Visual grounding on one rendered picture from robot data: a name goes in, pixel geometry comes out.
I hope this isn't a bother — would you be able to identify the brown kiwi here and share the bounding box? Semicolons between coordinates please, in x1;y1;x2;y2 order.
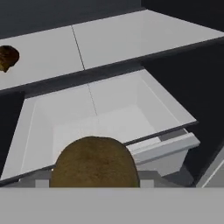
49;136;140;188

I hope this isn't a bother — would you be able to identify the black fridge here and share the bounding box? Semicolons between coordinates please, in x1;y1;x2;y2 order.
0;0;224;188

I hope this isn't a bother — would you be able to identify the brown sweet potato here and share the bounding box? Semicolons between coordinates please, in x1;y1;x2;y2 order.
0;45;21;74

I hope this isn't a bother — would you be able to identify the white fridge shelf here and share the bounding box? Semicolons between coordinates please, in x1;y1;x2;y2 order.
0;8;224;95

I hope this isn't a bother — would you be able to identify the white fridge drawer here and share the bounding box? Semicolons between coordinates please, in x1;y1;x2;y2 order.
0;68;201;187

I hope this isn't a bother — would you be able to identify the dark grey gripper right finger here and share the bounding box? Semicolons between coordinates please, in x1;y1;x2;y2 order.
136;170;179;188

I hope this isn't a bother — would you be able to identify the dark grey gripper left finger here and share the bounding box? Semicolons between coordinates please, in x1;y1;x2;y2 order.
6;170;54;188

